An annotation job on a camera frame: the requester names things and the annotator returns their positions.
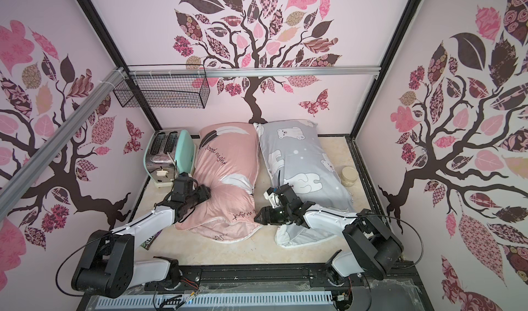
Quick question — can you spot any pink feather pillow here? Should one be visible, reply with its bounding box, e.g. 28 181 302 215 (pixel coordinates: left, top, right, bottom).
174 122 261 244

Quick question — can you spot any grey polar bear pillow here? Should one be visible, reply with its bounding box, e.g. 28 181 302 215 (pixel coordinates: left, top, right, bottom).
253 118 356 248

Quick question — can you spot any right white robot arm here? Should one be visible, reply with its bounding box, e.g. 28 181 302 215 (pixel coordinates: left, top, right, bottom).
254 184 404 286

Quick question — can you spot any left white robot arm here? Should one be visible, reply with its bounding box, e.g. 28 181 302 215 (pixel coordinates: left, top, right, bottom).
71 173 211 299

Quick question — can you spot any mint and chrome toaster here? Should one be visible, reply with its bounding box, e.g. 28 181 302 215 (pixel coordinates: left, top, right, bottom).
144 129 197 188

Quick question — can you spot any round beige jar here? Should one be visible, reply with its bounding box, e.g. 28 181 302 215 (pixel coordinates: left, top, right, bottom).
341 166 359 187

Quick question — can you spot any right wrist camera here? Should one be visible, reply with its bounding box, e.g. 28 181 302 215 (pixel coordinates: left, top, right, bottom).
263 187 282 209

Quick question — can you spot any black wire basket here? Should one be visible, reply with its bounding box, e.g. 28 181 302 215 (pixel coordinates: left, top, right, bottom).
114 63 210 109

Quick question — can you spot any white slotted cable duct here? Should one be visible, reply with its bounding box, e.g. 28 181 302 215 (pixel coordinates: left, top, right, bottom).
88 291 333 310

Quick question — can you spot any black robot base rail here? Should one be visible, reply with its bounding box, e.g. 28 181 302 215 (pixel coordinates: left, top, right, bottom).
78 262 433 310

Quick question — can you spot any back aluminium frame rail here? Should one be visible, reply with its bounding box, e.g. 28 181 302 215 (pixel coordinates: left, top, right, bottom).
129 66 381 78

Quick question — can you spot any aluminium frame rail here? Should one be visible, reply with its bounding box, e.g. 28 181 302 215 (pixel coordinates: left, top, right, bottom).
1 67 125 218
129 66 381 78

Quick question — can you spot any left aluminium frame rail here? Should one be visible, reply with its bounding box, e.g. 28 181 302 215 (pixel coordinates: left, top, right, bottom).
1 67 125 218

